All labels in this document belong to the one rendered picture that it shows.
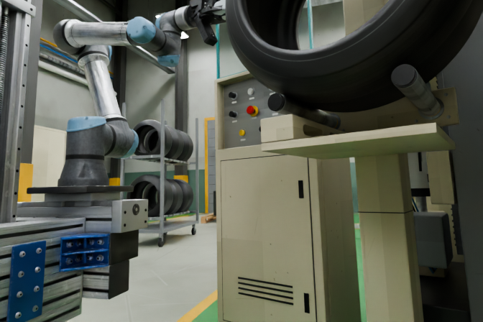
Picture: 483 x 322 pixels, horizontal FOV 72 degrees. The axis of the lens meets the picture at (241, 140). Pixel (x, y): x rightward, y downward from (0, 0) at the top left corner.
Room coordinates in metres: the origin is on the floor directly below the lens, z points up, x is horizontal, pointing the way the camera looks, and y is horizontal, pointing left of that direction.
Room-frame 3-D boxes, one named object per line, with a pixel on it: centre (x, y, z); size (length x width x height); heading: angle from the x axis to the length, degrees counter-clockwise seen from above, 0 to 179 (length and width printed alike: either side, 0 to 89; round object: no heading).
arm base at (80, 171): (1.08, 0.51, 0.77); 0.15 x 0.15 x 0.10
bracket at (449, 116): (0.97, -0.41, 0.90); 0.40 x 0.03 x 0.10; 53
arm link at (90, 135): (1.09, 0.51, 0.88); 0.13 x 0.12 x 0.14; 158
